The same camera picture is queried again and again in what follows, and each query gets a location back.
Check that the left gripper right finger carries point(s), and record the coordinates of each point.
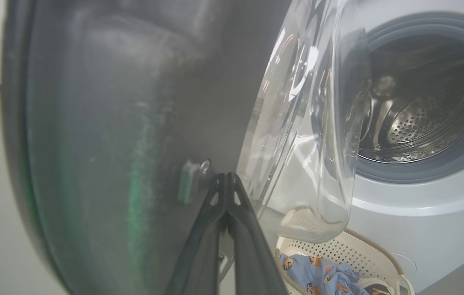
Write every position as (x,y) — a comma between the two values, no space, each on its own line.
(252,262)

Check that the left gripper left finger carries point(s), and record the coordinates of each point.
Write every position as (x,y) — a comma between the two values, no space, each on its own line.
(199,254)

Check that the cream orange black garment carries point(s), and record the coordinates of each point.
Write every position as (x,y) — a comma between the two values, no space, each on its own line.
(379,290)

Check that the dark round washer door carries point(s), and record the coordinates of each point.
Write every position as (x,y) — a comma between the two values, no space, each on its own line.
(113,123)

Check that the white front-load washing machine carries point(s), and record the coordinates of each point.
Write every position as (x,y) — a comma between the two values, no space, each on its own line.
(420,213)

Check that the steel washing machine drum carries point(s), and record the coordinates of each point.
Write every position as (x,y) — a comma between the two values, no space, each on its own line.
(428,119)

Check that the cream perforated laundry basket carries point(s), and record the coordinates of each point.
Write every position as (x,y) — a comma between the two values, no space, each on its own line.
(338,250)

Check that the round white filter cover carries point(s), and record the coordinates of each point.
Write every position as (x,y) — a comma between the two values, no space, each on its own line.
(404,266)

